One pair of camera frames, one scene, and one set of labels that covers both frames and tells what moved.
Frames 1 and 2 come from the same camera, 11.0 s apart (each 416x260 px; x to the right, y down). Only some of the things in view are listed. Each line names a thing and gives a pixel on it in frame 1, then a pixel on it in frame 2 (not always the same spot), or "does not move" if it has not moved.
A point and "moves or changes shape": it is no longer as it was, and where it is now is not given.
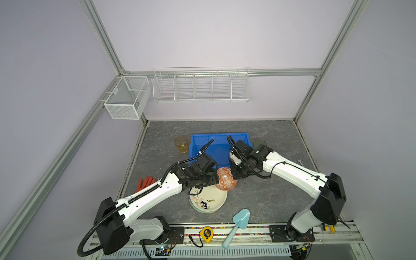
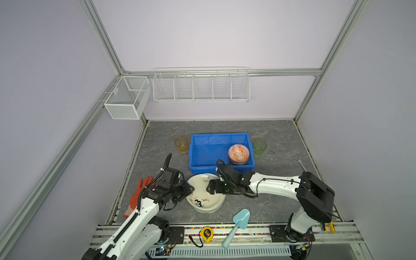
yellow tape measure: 207,233 does not move
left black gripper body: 208,179 -> 180,192
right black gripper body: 240,170 -> 221,187
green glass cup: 259,142 does not move
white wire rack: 201,84 does not move
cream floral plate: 210,198 does not move
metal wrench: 299,160 does not move
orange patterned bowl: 227,182 moves or changes shape
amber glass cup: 181,142 does not move
